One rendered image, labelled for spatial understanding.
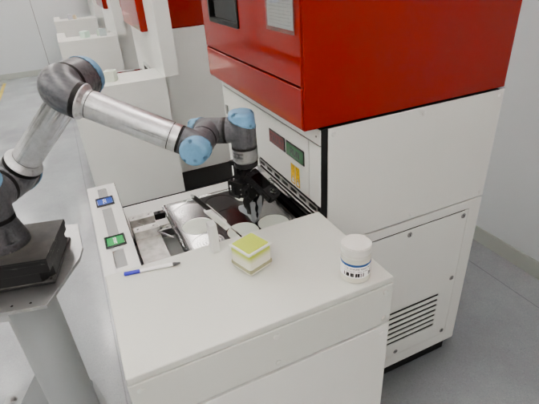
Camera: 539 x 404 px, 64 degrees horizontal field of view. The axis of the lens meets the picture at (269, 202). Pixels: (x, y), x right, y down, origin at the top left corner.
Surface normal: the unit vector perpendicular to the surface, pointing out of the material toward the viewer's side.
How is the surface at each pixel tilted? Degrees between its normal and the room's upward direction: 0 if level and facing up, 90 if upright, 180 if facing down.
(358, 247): 0
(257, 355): 90
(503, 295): 0
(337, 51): 90
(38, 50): 90
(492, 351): 0
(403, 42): 90
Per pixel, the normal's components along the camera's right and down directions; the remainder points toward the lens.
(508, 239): -0.90, 0.25
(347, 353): 0.42, 0.43
